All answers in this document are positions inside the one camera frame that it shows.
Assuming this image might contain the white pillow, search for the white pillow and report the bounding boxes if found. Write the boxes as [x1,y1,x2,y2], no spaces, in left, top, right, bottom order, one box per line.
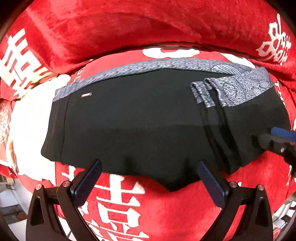
[10,74,71,185]

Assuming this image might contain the black pants grey patterned stripe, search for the black pants grey patterned stripe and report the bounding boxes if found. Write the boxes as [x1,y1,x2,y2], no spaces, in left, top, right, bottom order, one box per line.
[41,58,290,191]

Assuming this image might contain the red patterned pillowcase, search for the red patterned pillowcase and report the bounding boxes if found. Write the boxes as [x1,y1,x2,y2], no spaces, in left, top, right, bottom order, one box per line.
[1,99,16,169]

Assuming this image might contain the red wedding bed blanket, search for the red wedding bed blanket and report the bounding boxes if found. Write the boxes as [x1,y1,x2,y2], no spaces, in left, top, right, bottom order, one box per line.
[0,45,296,241]

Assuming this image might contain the red folded quilt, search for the red folded quilt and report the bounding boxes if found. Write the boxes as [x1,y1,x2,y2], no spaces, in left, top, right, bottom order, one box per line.
[1,1,295,101]

